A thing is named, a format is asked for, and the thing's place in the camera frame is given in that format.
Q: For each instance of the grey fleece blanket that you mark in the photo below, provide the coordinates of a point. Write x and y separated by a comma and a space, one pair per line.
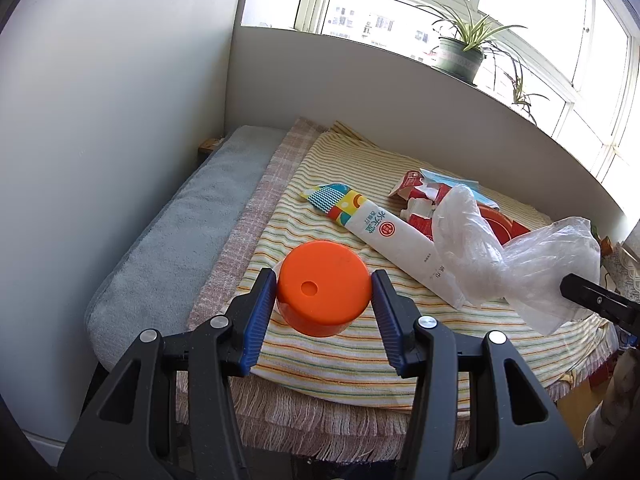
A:
190, 220

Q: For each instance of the orange lidded cup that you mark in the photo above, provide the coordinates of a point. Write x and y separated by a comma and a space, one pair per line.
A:
325, 285

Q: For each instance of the white tube with colourful end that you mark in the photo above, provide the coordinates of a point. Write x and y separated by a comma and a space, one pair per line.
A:
395, 240

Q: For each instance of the white framed window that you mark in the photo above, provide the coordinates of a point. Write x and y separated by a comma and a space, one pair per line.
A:
540, 5

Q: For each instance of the crumpled red white carton piece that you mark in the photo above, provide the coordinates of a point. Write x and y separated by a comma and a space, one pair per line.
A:
419, 220

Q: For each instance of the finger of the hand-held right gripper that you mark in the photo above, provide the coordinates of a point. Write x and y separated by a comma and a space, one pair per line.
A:
600, 300

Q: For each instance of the striped towel blanket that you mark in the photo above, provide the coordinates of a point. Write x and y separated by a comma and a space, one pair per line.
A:
320, 175

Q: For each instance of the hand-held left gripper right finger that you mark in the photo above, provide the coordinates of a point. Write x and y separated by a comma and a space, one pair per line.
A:
387, 325

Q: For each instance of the clear plastic bag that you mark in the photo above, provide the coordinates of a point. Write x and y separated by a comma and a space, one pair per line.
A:
540, 270

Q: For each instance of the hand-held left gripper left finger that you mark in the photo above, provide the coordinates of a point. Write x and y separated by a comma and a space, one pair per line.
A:
260, 320

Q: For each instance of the person's right forearm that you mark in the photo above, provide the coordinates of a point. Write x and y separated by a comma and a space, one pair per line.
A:
622, 390

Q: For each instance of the potted spider plant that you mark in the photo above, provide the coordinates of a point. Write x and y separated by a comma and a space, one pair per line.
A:
457, 57

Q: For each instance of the blue snack wrapper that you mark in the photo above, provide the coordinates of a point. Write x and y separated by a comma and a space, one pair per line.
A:
440, 176

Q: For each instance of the torn red white carton piece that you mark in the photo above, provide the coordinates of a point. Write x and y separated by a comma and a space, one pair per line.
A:
410, 182

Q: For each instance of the pink plaid fringed cloth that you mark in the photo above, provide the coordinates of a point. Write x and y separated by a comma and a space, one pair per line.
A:
280, 160

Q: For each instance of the white lace cloth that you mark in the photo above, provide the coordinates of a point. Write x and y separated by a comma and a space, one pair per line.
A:
622, 265

